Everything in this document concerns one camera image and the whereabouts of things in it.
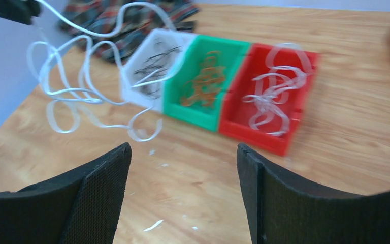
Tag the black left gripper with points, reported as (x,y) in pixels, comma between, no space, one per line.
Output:
(19,11)

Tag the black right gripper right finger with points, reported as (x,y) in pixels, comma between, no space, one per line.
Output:
(284,207)

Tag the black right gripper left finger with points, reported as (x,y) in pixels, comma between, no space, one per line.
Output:
(82,205)

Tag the plaid cloth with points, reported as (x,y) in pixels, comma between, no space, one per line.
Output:
(138,21)

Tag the red plastic bin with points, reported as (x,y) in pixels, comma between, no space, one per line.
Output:
(266,100)

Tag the white plastic bin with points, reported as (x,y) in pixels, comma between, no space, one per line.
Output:
(144,75)

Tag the green plastic bin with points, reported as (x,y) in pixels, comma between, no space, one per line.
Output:
(195,94)

